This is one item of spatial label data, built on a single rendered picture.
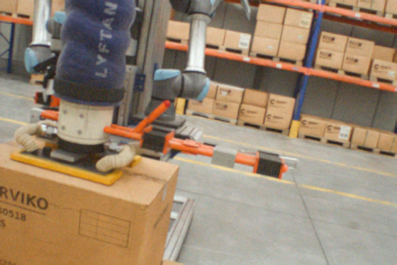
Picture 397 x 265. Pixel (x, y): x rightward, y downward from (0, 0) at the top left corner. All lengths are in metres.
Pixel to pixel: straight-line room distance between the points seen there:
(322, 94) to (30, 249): 9.04
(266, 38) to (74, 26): 7.34
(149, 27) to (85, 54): 0.82
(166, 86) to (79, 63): 0.63
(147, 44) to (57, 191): 1.02
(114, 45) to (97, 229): 0.53
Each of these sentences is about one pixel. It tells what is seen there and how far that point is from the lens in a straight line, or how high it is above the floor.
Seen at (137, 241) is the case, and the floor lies 0.83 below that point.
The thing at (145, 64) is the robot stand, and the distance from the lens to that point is 1.82.
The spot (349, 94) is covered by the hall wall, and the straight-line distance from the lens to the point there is 9.90.
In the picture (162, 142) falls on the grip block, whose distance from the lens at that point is 1.05.
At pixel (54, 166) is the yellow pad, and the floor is 0.96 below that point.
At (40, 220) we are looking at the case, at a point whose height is 0.81.
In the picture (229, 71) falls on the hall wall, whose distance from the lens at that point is 9.52.
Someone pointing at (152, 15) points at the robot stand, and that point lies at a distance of 1.84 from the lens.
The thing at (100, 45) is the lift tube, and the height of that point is 1.33.
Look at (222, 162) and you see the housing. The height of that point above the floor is 1.06.
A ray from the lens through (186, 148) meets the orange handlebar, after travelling 1.06.
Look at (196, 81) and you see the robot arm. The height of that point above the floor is 1.24.
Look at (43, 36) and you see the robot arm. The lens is 1.79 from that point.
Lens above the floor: 1.34
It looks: 12 degrees down
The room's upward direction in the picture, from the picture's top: 11 degrees clockwise
